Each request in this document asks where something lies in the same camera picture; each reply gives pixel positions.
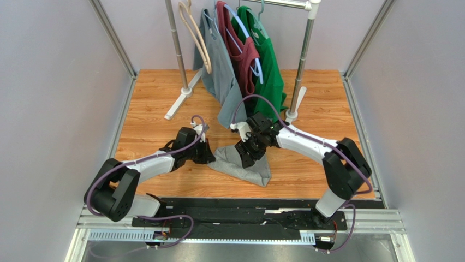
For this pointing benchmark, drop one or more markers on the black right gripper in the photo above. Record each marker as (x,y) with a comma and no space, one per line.
(248,150)

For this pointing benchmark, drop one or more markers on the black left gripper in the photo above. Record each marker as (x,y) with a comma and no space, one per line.
(207,156)

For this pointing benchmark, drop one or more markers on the light grey cloth napkin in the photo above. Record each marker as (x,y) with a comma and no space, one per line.
(228,162)

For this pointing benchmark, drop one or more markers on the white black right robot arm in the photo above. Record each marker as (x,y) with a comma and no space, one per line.
(345,167)

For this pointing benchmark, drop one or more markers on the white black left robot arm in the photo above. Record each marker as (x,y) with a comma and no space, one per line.
(112,193)

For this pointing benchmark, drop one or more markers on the green hanging shirt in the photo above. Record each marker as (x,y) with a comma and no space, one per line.
(272,86)

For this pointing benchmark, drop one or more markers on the light blue hanger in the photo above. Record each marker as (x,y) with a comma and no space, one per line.
(243,40)

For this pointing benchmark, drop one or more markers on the blue-grey hanging shirt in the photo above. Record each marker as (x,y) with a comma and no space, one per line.
(221,82)

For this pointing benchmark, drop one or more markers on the maroon hanging shirt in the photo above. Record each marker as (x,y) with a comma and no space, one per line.
(239,51)

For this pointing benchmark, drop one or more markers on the wooden hanger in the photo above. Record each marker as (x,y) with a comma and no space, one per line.
(185,12)

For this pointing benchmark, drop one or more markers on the teal green hanger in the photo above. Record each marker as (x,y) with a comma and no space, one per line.
(258,31)

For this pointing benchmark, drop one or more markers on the white clothes rack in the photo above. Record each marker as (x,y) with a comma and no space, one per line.
(241,49)

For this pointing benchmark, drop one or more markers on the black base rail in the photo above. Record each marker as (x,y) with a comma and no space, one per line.
(234,219)

